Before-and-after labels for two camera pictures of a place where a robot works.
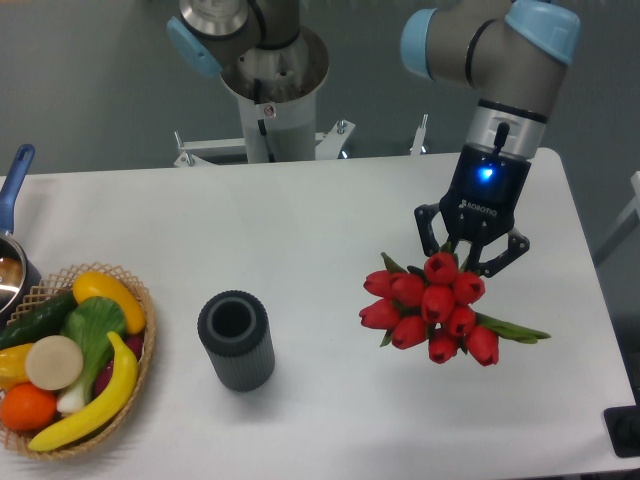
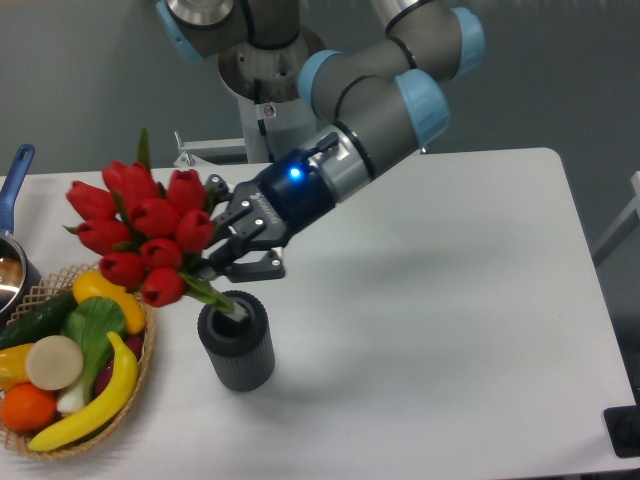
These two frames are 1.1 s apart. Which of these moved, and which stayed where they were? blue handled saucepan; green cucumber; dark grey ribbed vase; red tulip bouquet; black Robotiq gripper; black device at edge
Moved: black Robotiq gripper; red tulip bouquet
Stayed: dark grey ribbed vase; blue handled saucepan; black device at edge; green cucumber
